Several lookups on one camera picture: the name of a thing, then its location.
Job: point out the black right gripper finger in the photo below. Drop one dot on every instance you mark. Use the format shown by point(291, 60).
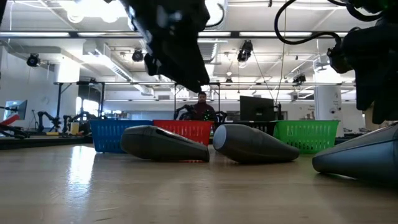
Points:
point(382, 93)

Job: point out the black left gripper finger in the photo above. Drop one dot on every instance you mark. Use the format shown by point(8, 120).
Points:
point(183, 74)

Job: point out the blue-gray toiletry tube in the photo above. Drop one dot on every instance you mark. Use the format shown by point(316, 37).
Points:
point(363, 155)

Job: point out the dark gray toiletry tube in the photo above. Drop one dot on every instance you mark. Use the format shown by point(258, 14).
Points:
point(161, 144)

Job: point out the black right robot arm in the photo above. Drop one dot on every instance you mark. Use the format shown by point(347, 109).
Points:
point(373, 6)

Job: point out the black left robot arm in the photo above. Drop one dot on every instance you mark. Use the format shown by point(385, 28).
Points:
point(1, 9)

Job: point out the black background robot arm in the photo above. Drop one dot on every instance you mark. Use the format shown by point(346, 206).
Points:
point(221, 117)
point(185, 113)
point(49, 119)
point(82, 118)

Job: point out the person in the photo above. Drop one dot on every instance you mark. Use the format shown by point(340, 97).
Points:
point(203, 110)

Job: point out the red plastic basket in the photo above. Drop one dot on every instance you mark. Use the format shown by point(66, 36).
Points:
point(186, 129)

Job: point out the white round pillar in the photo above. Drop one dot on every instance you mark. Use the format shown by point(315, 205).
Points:
point(328, 105)

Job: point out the black computer monitor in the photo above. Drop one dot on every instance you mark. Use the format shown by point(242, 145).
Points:
point(256, 109)

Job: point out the green plastic basket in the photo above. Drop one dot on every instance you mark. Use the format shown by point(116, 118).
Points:
point(311, 133)

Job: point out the blue plastic basket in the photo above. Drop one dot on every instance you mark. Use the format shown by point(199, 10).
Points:
point(107, 135)

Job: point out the yellow box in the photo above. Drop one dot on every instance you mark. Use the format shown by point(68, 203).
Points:
point(75, 128)

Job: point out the gray-screen monitor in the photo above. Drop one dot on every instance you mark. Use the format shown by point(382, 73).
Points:
point(17, 109)

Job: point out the red bar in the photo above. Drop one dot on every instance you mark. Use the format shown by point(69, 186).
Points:
point(9, 119)

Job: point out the black ceiling camera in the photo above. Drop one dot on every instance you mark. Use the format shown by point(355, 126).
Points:
point(245, 51)
point(299, 79)
point(33, 60)
point(137, 55)

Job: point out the black overhead frame bar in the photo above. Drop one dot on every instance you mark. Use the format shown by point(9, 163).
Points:
point(93, 34)

